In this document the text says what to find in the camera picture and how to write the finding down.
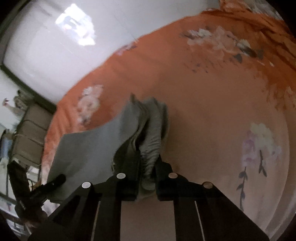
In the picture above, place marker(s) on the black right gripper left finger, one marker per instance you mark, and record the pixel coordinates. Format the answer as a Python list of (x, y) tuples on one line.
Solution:
[(94, 213)]

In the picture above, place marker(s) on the metal bed frame headboard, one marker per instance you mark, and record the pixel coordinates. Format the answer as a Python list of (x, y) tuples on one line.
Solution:
[(29, 134)]

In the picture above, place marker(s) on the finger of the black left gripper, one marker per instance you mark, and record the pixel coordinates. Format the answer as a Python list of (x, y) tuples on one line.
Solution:
[(55, 184)]

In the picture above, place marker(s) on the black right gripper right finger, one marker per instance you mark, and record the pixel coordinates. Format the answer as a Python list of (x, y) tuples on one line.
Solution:
[(202, 211)]

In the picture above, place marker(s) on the grey knit pants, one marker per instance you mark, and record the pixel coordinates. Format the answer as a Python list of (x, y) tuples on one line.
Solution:
[(97, 154)]

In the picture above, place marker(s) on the orange floral bed sheet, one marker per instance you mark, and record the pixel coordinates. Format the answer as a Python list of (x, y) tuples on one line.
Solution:
[(228, 79)]

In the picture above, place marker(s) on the white spray bottle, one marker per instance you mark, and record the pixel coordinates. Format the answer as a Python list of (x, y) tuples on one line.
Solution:
[(14, 110)]

